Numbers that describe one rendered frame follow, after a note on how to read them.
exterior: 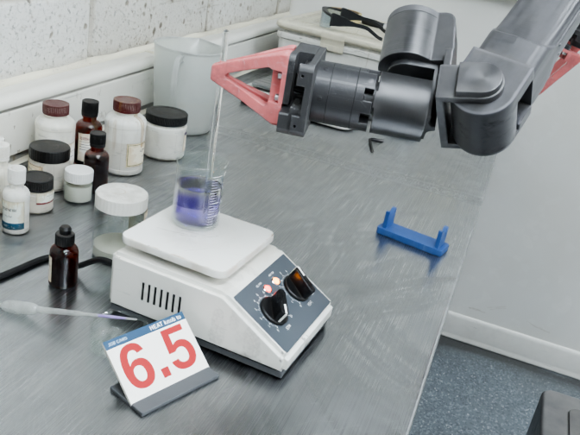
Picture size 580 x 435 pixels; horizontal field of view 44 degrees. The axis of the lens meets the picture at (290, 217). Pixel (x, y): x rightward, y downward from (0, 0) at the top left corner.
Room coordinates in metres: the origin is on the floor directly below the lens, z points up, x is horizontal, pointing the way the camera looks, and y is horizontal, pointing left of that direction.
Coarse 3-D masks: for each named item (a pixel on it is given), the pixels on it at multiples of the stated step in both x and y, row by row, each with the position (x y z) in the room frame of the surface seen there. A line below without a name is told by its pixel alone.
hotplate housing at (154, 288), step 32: (128, 256) 0.63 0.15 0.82; (256, 256) 0.67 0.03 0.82; (128, 288) 0.62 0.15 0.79; (160, 288) 0.61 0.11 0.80; (192, 288) 0.60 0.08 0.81; (224, 288) 0.60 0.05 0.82; (192, 320) 0.59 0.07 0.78; (224, 320) 0.58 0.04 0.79; (320, 320) 0.65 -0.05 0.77; (224, 352) 0.58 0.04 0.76; (256, 352) 0.57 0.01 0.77; (288, 352) 0.58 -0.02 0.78
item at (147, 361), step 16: (144, 336) 0.55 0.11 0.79; (160, 336) 0.55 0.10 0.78; (176, 336) 0.56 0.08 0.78; (112, 352) 0.51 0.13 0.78; (128, 352) 0.52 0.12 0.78; (144, 352) 0.53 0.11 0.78; (160, 352) 0.54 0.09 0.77; (176, 352) 0.55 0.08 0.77; (192, 352) 0.56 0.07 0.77; (128, 368) 0.51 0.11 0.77; (144, 368) 0.52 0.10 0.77; (160, 368) 0.53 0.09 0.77; (176, 368) 0.54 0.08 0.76; (128, 384) 0.50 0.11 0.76; (144, 384) 0.51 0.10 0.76
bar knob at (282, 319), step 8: (272, 296) 0.62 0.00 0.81; (280, 296) 0.61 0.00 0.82; (264, 304) 0.60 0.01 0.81; (272, 304) 0.61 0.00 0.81; (280, 304) 0.60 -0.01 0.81; (264, 312) 0.59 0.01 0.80; (272, 312) 0.60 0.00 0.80; (280, 312) 0.59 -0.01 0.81; (288, 312) 0.59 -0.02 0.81; (272, 320) 0.59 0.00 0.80; (280, 320) 0.59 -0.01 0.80
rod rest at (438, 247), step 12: (384, 228) 0.95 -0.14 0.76; (396, 228) 0.96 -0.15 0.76; (444, 228) 0.93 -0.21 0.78; (396, 240) 0.94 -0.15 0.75; (408, 240) 0.93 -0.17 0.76; (420, 240) 0.93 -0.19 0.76; (432, 240) 0.94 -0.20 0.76; (444, 240) 0.93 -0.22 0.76; (432, 252) 0.91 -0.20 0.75; (444, 252) 0.92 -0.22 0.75
